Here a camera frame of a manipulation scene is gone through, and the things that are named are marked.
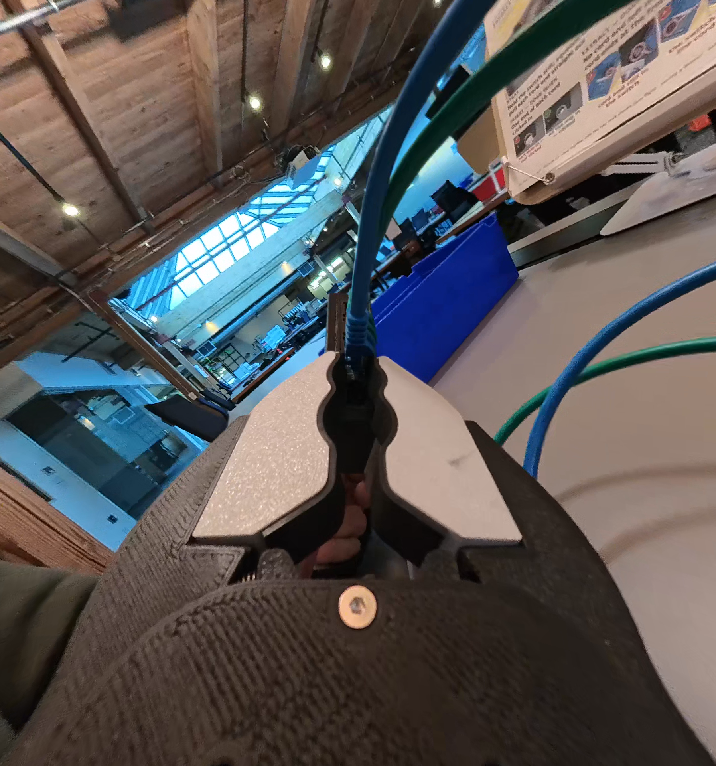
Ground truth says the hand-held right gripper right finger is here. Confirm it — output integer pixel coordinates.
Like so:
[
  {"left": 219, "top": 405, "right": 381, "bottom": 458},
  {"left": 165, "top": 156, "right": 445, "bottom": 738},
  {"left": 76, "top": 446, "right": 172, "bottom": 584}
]
[{"left": 373, "top": 357, "right": 525, "bottom": 563}]

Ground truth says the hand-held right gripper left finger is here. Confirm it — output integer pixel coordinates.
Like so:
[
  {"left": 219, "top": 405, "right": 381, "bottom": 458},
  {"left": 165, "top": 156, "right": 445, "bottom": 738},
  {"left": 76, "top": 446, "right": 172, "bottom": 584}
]
[{"left": 191, "top": 352, "right": 343, "bottom": 544}]

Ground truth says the black network switch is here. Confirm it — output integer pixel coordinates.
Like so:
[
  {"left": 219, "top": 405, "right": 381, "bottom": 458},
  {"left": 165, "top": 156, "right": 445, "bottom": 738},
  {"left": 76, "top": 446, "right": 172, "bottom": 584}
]
[{"left": 325, "top": 293, "right": 389, "bottom": 474}]

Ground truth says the blue ethernet cable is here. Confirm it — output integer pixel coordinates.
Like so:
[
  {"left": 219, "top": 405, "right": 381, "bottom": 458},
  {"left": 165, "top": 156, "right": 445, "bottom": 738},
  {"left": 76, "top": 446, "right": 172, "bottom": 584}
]
[{"left": 345, "top": 0, "right": 716, "bottom": 480}]

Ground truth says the green ethernet cable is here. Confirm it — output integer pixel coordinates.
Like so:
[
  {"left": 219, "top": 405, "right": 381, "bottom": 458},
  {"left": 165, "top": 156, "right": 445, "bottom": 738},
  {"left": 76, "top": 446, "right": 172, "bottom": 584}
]
[{"left": 379, "top": 0, "right": 716, "bottom": 445}]

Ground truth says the person's left hand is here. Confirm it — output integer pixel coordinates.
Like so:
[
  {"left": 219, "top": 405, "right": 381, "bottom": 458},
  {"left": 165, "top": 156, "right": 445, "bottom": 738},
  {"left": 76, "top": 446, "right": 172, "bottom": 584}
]
[{"left": 313, "top": 473, "right": 371, "bottom": 576}]

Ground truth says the blue plastic bin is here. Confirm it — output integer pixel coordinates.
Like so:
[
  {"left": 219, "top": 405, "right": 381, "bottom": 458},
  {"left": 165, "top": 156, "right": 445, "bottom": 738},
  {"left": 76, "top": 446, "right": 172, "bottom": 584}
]
[{"left": 370, "top": 212, "right": 519, "bottom": 384}]

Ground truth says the white clipboard stand base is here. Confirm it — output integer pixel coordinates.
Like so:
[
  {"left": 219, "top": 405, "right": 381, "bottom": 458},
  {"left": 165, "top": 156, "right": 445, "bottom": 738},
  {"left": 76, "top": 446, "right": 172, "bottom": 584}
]
[{"left": 597, "top": 128, "right": 716, "bottom": 237}]

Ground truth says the wooden instruction clipboard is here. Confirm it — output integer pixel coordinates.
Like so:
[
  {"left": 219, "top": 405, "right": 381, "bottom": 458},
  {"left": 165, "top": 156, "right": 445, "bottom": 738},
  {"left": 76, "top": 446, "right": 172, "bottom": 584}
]
[{"left": 456, "top": 0, "right": 716, "bottom": 205}]

